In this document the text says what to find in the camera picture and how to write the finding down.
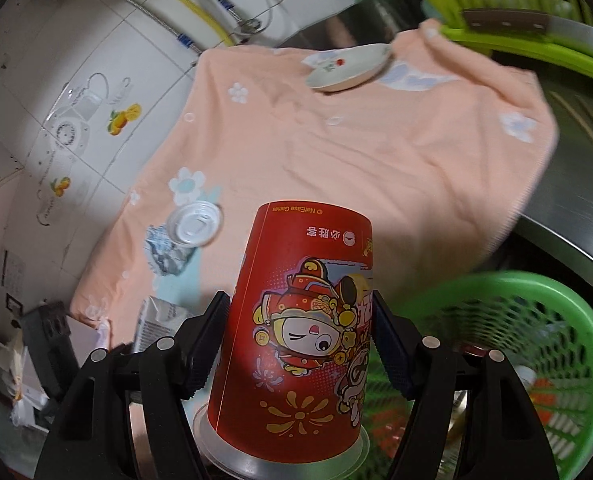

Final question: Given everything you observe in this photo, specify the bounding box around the white dish with flower print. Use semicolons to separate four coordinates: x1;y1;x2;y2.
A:
305;43;394;94

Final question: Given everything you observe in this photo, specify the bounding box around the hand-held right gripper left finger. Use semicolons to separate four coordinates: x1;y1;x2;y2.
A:
33;290;232;480

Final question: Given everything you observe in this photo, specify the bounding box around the steel cleaver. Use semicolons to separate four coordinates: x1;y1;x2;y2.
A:
463;8;593;56

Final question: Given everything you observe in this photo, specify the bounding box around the crumpled white plastic wrapper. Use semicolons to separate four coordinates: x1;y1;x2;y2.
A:
143;225;198;277

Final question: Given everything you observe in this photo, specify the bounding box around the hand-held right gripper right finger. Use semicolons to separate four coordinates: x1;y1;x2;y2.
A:
371;292;560;480

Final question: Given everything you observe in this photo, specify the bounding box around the pile of white papers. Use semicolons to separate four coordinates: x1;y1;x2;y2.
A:
0;335;53;427

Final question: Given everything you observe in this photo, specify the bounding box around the yellow hose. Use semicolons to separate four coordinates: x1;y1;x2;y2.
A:
148;0;235;47

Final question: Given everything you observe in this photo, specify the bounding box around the corrugated metal hose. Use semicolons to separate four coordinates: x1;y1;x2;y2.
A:
65;0;203;56

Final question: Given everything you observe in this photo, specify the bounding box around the red printed plastic cup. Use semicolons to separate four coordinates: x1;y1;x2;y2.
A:
192;201;377;480

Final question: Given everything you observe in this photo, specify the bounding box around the peach flower-print blanket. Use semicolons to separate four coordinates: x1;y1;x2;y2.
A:
70;18;560;357

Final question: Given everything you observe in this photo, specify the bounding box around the green plastic basket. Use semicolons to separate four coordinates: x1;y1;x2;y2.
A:
367;269;593;480

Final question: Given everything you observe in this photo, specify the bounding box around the stainless steel sink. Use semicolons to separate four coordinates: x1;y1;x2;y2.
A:
497;70;593;312

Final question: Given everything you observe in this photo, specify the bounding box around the white plastic cup lid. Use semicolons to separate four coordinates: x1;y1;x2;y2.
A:
166;200;224;249

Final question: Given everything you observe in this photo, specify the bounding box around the white and blue milk carton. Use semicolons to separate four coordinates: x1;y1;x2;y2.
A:
132;295;190;356

